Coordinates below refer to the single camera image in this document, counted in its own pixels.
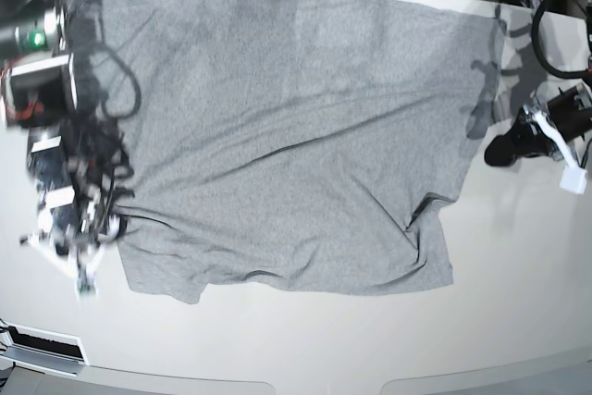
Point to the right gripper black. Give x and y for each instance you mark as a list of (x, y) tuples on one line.
[(93, 219)]

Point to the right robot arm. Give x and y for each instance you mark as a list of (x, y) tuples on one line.
[(75, 154)]

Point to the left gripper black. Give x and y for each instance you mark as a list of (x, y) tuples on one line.
[(569, 113)]

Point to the grey t-shirt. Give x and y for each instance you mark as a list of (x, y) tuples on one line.
[(303, 144)]

